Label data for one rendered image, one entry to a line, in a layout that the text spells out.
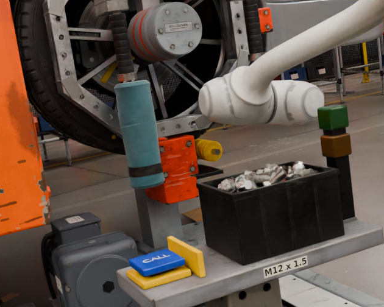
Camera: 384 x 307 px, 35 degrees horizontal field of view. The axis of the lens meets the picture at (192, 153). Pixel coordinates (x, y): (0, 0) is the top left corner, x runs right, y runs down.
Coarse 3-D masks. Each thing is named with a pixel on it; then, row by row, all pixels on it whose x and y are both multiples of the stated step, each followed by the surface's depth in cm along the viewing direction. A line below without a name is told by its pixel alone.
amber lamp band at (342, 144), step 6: (324, 138) 109; (330, 138) 108; (336, 138) 107; (342, 138) 108; (348, 138) 108; (324, 144) 110; (330, 144) 108; (336, 144) 108; (342, 144) 108; (348, 144) 109; (324, 150) 110; (330, 150) 108; (336, 150) 108; (342, 150) 108; (348, 150) 109; (324, 156) 111; (330, 156) 109; (336, 156) 108; (342, 156) 108
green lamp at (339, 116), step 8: (320, 112) 109; (328, 112) 107; (336, 112) 107; (344, 112) 108; (320, 120) 109; (328, 120) 107; (336, 120) 107; (344, 120) 108; (320, 128) 110; (328, 128) 108; (336, 128) 107
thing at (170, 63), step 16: (128, 0) 168; (176, 0) 196; (192, 0) 187; (208, 0) 179; (128, 16) 169; (208, 16) 183; (80, 32) 165; (96, 32) 166; (208, 32) 186; (112, 48) 172; (208, 48) 187; (224, 48) 180; (144, 64) 172; (176, 64) 176; (192, 64) 196; (208, 64) 185; (80, 80) 165; (192, 80) 191; (208, 80) 181; (160, 96) 175; (176, 96) 194; (192, 96) 183; (160, 112) 176; (176, 112) 179
